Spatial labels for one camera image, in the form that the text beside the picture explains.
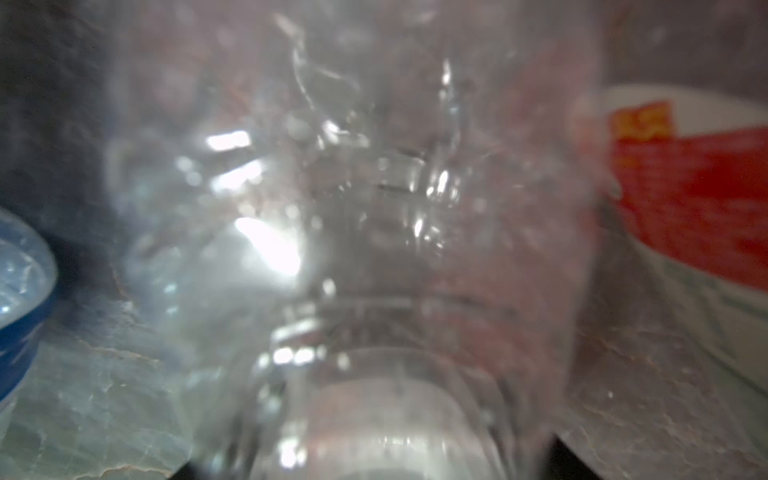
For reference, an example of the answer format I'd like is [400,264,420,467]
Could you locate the red white label bottle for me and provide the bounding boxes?
[105,1,606,479]

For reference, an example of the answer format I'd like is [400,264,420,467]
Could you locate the blue label bottle near bin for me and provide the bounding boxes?
[1,209,58,412]

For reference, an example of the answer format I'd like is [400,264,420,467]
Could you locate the green band square bottle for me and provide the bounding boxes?
[606,84,767,391]

